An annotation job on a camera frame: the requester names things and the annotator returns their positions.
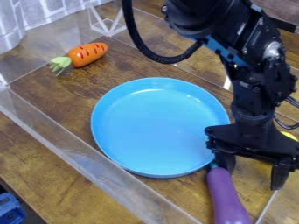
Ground clear acrylic enclosure wall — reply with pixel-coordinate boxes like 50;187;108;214
0;0;299;224

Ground orange toy carrot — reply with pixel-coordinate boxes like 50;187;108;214
51;42;108;75

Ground purple toy eggplant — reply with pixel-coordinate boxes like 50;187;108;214
207;164;253;224

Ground white checkered curtain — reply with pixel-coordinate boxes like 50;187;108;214
0;0;112;54

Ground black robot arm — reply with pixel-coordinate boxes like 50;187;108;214
163;0;299;190

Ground blue plastic box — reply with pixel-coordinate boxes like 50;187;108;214
0;192;27;224

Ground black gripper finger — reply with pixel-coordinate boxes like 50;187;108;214
215;152;237;173
271;164;290;191

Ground blue round tray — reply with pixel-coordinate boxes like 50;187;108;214
91;77;230;179

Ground black corrugated cable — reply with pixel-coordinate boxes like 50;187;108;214
120;0;203;65

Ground yellow toy lemon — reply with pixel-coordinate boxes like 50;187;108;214
282;131;299;142

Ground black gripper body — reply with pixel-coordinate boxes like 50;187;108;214
205;104;299;172

